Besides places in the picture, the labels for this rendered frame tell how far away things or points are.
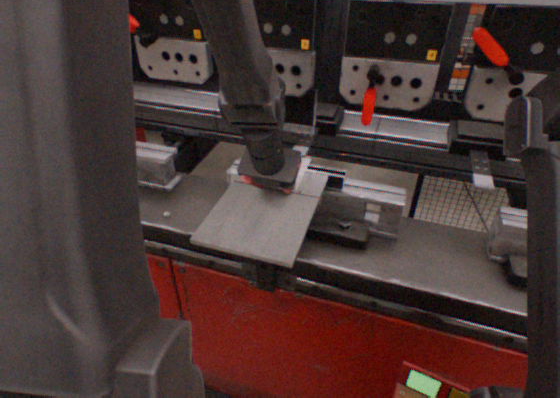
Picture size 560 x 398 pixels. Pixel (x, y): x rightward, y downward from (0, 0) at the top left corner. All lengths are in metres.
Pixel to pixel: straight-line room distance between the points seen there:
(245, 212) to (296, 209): 0.09
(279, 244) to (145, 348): 0.48
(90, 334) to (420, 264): 0.72
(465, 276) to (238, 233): 0.44
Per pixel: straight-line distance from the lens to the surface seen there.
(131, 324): 0.19
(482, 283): 0.85
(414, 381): 0.76
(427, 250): 0.87
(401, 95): 0.69
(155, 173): 1.00
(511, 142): 0.53
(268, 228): 0.68
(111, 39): 0.18
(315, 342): 1.00
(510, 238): 0.87
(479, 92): 0.69
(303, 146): 0.90
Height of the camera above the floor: 1.45
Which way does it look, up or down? 35 degrees down
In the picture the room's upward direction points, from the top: straight up
